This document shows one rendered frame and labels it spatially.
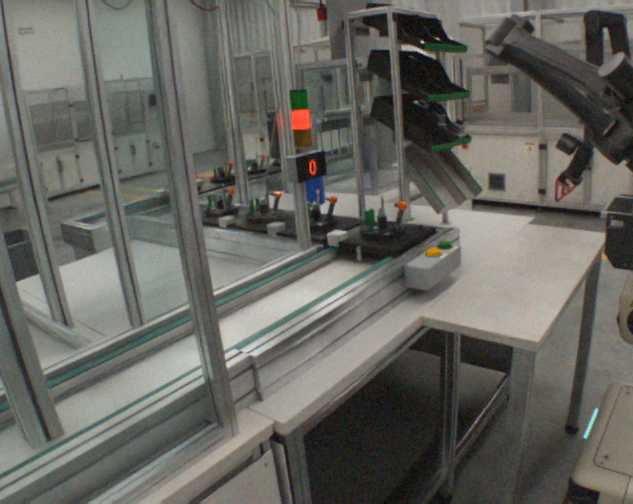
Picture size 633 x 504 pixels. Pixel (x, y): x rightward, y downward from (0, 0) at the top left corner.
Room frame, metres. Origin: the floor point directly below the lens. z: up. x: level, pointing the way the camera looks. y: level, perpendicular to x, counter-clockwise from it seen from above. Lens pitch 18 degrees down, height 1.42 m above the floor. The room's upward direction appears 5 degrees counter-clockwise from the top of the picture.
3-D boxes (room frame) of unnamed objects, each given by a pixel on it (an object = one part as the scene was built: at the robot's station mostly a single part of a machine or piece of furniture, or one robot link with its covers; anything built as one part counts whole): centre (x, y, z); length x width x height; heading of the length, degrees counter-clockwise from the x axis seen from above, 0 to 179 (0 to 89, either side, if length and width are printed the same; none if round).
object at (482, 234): (1.78, 0.13, 0.84); 1.50 x 1.41 x 0.03; 139
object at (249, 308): (1.27, 0.01, 0.91); 0.84 x 0.28 x 0.10; 139
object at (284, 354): (1.18, -0.14, 0.91); 0.89 x 0.06 x 0.11; 139
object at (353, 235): (1.49, -0.21, 0.96); 0.24 x 0.24 x 0.02; 49
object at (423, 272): (1.28, -0.31, 0.93); 0.21 x 0.07 x 0.06; 139
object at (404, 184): (1.84, -0.35, 1.26); 0.36 x 0.21 x 0.80; 139
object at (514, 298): (1.50, -0.50, 0.84); 0.90 x 0.70 x 0.03; 138
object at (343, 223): (1.65, -0.01, 1.01); 0.24 x 0.24 x 0.13; 49
